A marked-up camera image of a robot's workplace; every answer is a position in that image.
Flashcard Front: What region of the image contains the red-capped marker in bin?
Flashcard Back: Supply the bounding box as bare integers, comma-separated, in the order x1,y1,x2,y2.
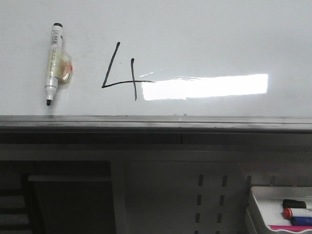
282,208,312,219

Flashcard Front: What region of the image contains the pink item in bin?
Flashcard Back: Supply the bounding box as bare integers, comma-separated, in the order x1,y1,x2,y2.
269,225,312,232

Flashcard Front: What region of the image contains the white whiteboard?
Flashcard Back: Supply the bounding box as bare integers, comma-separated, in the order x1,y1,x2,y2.
0,0,312,117

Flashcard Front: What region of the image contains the grey whiteboard tray ledge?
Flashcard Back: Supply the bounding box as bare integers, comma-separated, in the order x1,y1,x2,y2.
0,115,312,144

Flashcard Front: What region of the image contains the white black-tipped whiteboard marker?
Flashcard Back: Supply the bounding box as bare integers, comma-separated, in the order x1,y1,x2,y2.
45,22,73,106

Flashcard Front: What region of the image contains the blue-capped marker in bin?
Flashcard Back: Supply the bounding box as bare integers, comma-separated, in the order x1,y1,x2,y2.
291,216,312,226

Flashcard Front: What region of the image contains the white slotted pegboard panel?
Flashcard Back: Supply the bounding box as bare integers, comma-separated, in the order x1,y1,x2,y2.
111,160,312,234

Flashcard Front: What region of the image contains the dark monitor-like panel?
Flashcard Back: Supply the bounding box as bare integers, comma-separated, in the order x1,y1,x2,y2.
28,175,116,234

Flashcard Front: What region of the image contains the white plastic storage bin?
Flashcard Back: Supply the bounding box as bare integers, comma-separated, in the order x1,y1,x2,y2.
245,186,312,234

